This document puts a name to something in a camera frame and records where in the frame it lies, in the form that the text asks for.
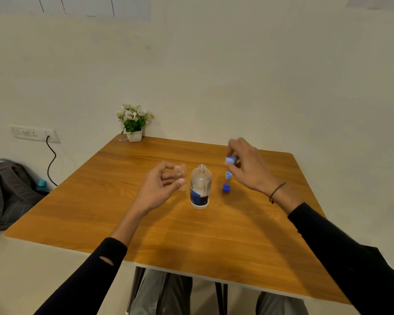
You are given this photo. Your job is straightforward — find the person's right hand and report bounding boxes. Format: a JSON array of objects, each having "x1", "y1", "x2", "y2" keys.
[{"x1": 225, "y1": 137, "x2": 282, "y2": 198}]

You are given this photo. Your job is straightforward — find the person's left hand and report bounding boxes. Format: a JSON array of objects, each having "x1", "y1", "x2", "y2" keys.
[{"x1": 133, "y1": 160, "x2": 187, "y2": 217}]

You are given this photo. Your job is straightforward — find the small clear vial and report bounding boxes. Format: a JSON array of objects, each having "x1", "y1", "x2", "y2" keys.
[{"x1": 174, "y1": 164, "x2": 188, "y2": 191}]

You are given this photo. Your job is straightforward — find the large clear bottle blue label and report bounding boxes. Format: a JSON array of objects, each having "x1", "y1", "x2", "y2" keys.
[{"x1": 190, "y1": 164, "x2": 213, "y2": 210}]

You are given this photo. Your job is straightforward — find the person's left forearm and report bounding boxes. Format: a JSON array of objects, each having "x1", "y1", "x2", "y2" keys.
[{"x1": 34, "y1": 206, "x2": 151, "y2": 315}]

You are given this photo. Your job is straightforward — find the person's right forearm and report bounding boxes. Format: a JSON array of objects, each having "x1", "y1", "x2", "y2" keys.
[{"x1": 269, "y1": 185, "x2": 394, "y2": 315}]

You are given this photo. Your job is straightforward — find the black wrist band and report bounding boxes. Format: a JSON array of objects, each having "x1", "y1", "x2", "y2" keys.
[{"x1": 269, "y1": 182, "x2": 287, "y2": 204}]

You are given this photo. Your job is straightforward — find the white flowers in white pot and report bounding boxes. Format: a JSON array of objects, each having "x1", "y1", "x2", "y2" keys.
[{"x1": 115, "y1": 103, "x2": 154, "y2": 143}]

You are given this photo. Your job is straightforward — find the black table leg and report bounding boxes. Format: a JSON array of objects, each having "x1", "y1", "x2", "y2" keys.
[
  {"x1": 125, "y1": 266, "x2": 147, "y2": 315},
  {"x1": 215, "y1": 282, "x2": 229, "y2": 315}
]

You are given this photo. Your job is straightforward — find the grey trousers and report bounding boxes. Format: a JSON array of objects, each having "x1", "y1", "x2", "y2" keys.
[{"x1": 130, "y1": 269, "x2": 309, "y2": 315}]

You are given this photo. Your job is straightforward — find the grey backpack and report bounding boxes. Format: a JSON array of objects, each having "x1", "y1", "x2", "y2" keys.
[{"x1": 0, "y1": 159, "x2": 50, "y2": 240}]

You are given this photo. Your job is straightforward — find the white paper sheet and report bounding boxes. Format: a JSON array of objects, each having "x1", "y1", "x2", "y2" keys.
[{"x1": 346, "y1": 0, "x2": 394, "y2": 11}]

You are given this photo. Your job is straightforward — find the black power cable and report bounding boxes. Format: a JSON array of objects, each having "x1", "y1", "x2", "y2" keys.
[{"x1": 46, "y1": 135, "x2": 58, "y2": 187}]

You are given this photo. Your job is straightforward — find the white wall socket panel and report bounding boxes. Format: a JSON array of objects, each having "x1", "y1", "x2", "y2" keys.
[{"x1": 10, "y1": 125, "x2": 61, "y2": 144}]

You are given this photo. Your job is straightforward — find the white panelled wall board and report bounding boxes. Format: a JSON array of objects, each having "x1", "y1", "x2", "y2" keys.
[{"x1": 0, "y1": 0, "x2": 151, "y2": 21}]

